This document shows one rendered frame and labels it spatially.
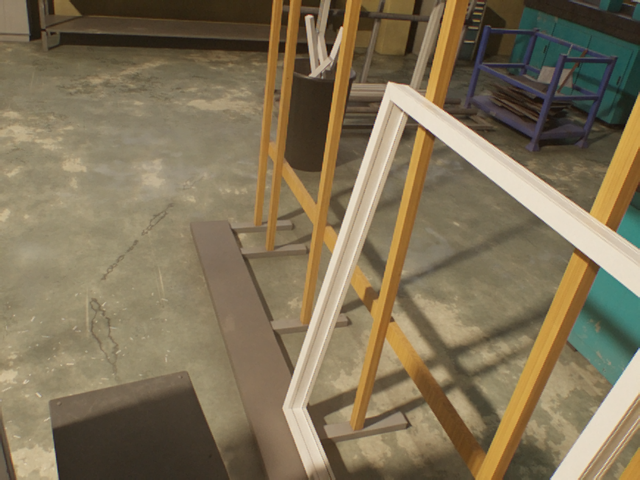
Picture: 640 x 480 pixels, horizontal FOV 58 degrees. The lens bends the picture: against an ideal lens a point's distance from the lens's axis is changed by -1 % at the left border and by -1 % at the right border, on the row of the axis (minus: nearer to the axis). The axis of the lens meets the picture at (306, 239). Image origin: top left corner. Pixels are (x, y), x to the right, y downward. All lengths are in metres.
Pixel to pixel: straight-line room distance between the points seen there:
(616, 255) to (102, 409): 1.16
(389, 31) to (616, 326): 6.60
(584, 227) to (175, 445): 0.99
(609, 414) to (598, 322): 2.08
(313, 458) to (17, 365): 1.39
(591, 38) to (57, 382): 6.99
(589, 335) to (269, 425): 1.72
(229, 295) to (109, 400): 1.70
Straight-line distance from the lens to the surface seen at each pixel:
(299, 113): 4.56
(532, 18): 8.92
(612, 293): 3.18
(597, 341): 3.29
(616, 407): 1.20
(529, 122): 6.54
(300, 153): 4.68
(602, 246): 1.20
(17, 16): 8.00
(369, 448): 2.59
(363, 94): 6.38
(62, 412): 1.53
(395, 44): 9.11
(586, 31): 8.18
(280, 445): 2.46
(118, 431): 1.47
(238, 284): 3.23
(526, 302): 3.75
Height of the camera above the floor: 1.95
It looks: 31 degrees down
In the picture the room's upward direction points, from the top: 8 degrees clockwise
